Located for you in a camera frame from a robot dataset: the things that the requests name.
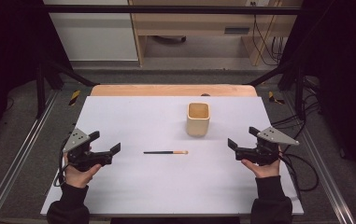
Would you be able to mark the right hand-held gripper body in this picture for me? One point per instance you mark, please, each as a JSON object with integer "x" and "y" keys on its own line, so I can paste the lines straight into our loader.
{"x": 272, "y": 137}

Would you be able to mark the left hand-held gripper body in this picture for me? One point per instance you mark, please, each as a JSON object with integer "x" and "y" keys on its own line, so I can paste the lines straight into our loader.
{"x": 78, "y": 140}

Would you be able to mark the square wooden pen holder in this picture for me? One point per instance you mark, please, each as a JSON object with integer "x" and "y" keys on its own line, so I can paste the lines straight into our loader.
{"x": 198, "y": 124}

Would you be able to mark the black pen with wooden end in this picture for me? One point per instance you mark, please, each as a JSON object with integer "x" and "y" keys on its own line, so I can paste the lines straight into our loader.
{"x": 163, "y": 152}

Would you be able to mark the person's right hand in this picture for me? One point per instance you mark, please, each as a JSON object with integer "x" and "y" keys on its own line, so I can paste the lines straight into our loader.
{"x": 264, "y": 171}

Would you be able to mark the person's left hand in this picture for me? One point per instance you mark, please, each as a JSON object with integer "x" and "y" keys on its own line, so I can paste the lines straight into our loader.
{"x": 78, "y": 178}

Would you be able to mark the yellow and black tape strip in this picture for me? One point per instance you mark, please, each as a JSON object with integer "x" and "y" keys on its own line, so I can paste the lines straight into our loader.
{"x": 272, "y": 97}
{"x": 74, "y": 97}

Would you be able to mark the black metal stand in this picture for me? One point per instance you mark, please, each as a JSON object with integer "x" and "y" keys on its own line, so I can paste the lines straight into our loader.
{"x": 40, "y": 93}
{"x": 299, "y": 93}

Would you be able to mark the white board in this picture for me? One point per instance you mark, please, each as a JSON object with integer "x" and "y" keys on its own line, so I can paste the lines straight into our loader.
{"x": 153, "y": 183}

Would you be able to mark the wooden table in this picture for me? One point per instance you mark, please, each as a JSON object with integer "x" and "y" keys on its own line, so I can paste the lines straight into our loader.
{"x": 166, "y": 90}

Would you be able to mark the dark curtain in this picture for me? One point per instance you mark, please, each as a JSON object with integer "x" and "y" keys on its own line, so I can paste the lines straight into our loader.
{"x": 7, "y": 56}
{"x": 344, "y": 77}

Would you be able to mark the white cabinet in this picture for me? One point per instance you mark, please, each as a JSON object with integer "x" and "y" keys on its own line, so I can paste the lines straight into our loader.
{"x": 94, "y": 37}

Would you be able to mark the grey label on desk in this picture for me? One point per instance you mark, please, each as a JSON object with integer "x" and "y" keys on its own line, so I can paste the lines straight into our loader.
{"x": 237, "y": 30}

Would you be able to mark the light wooden desk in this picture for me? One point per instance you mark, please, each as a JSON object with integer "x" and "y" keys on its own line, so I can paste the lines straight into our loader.
{"x": 194, "y": 23}

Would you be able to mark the aluminium rail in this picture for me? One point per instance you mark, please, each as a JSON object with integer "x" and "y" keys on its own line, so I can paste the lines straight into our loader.
{"x": 17, "y": 158}
{"x": 322, "y": 168}

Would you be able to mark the black horizontal frame bar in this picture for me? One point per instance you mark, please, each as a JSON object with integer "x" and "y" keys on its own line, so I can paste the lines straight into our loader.
{"x": 166, "y": 9}

